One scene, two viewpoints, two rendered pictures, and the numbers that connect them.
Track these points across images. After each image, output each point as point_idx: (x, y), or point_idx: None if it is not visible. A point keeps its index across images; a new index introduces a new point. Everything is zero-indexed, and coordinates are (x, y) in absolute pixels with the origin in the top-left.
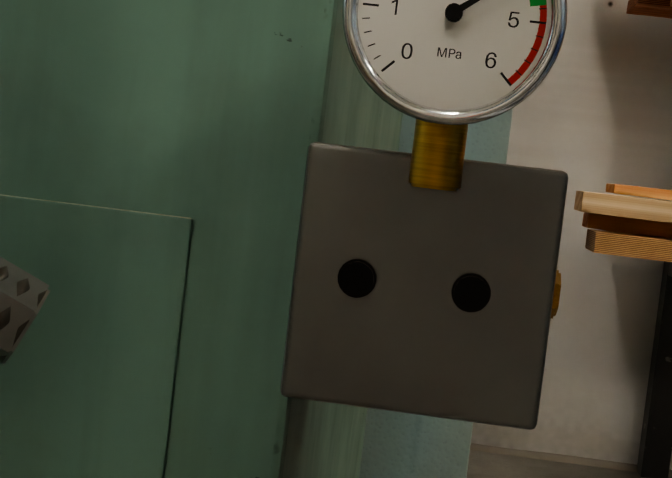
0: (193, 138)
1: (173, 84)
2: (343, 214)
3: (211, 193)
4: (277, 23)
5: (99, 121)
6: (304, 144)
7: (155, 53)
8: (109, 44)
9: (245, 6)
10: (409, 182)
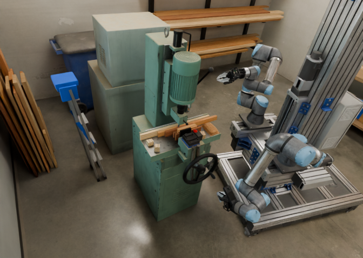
0: (203, 162)
1: (202, 161)
2: (210, 164)
3: (203, 163)
4: (206, 158)
5: (200, 163)
6: (207, 161)
7: (202, 161)
8: (200, 161)
9: (205, 158)
10: (213, 163)
